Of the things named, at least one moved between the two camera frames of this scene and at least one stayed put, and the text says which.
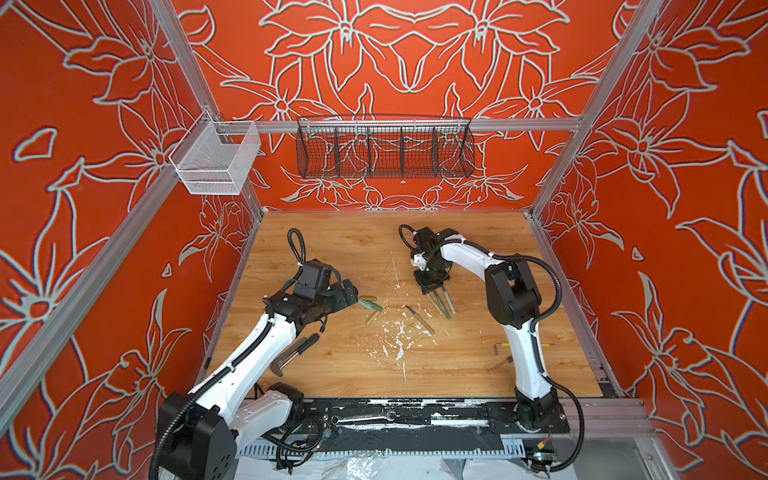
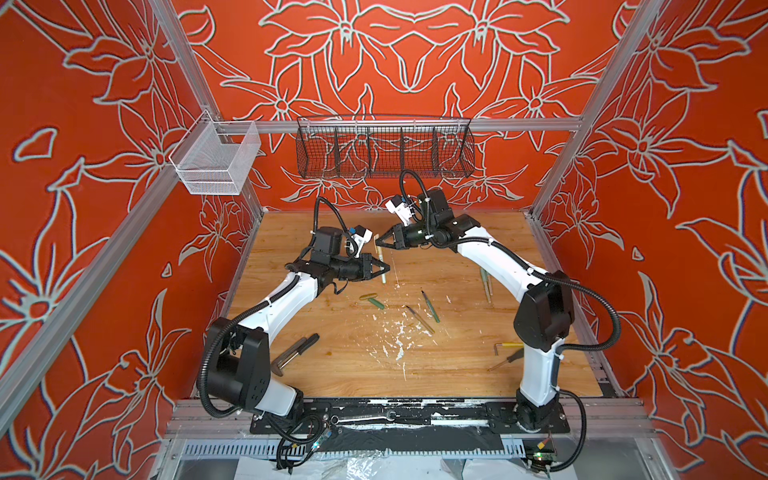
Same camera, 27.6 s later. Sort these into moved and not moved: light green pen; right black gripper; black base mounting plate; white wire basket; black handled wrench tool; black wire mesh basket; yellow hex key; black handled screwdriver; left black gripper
Moved: left black gripper; light green pen; right black gripper
Not moved: black base mounting plate; yellow hex key; white wire basket; black wire mesh basket; black handled screwdriver; black handled wrench tool
